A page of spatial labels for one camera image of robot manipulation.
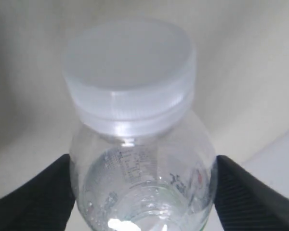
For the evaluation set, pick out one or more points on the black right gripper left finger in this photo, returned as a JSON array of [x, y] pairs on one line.
[[44, 203]]

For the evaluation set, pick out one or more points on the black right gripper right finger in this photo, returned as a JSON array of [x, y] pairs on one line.
[[243, 203]]

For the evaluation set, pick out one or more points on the white cap green label bottle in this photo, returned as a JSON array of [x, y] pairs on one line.
[[141, 160]]

